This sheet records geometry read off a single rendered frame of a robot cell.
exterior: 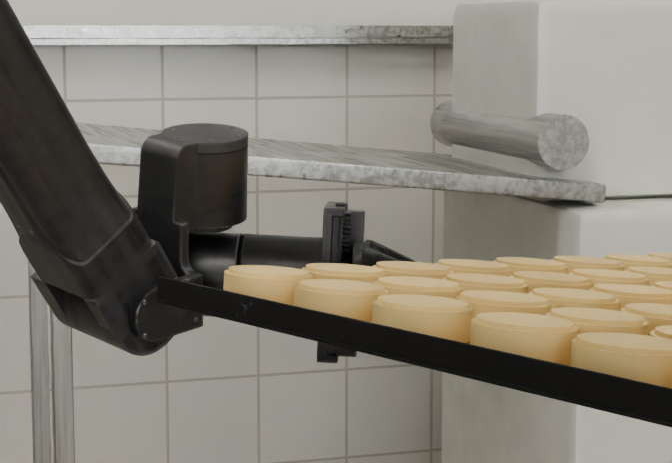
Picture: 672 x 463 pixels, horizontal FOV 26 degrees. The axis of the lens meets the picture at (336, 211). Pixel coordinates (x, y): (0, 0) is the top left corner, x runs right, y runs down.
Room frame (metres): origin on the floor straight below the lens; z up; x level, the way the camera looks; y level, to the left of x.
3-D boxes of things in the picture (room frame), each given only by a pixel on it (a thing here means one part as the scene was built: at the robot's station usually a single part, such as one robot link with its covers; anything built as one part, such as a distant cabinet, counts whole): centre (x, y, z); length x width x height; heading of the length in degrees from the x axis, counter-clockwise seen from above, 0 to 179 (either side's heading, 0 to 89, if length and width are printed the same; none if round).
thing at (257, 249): (0.96, 0.03, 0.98); 0.07 x 0.07 x 0.10; 87
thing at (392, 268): (0.88, -0.05, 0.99); 0.05 x 0.05 x 0.02
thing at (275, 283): (0.81, 0.04, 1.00); 0.05 x 0.05 x 0.02
